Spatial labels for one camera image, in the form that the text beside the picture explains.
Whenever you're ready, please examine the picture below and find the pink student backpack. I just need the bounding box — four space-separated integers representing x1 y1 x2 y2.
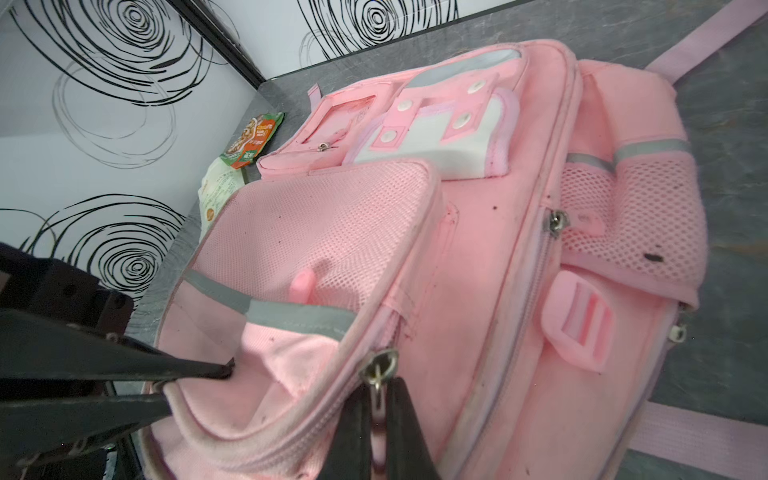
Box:
142 1 767 479

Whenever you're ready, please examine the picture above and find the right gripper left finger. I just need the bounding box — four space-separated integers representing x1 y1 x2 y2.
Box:
317 385 372 480

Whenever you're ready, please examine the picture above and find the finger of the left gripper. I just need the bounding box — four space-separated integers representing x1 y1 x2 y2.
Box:
1 394 171 459
1 309 234 381

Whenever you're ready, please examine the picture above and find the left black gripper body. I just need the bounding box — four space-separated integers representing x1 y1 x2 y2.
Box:
1 244 135 479

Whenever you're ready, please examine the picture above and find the orange green food packet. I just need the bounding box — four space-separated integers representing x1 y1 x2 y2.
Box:
220 112 284 170

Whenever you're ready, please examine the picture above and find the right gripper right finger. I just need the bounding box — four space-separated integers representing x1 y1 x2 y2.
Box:
385 377 440 480

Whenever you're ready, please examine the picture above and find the white green spout pouch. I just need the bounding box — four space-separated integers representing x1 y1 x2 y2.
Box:
198 157 247 241

